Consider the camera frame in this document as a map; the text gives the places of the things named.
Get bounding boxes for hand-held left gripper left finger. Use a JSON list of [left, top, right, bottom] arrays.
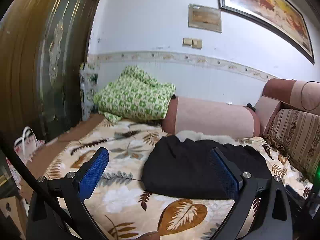
[[26, 147, 110, 240]]

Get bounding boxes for wooden door with glass pane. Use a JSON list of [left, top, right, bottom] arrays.
[[0, 0, 105, 155]]

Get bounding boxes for leaf print blanket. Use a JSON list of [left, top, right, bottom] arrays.
[[42, 116, 314, 240]]

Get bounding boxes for green patterned knit blanket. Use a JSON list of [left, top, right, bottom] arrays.
[[93, 65, 176, 124]]

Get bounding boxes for striped brown sofa cushion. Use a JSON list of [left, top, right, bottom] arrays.
[[264, 108, 320, 183]]

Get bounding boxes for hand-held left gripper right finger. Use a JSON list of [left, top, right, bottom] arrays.
[[209, 147, 293, 240]]

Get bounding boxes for small wall picture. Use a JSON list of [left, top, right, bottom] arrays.
[[188, 4, 222, 33]]

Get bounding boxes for black coat with fur collar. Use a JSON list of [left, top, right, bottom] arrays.
[[141, 130, 272, 200]]

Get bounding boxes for framed painting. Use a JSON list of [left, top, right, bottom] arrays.
[[214, 0, 315, 65]]

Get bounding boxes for black cable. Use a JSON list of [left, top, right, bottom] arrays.
[[0, 139, 74, 222]]

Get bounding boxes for pink sofa bolster armrest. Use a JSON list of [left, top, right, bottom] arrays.
[[161, 96, 261, 139]]

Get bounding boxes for white bag with handles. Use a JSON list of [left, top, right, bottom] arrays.
[[13, 126, 46, 164]]

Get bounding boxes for clear plastic bag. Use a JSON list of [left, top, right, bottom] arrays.
[[79, 62, 100, 122]]

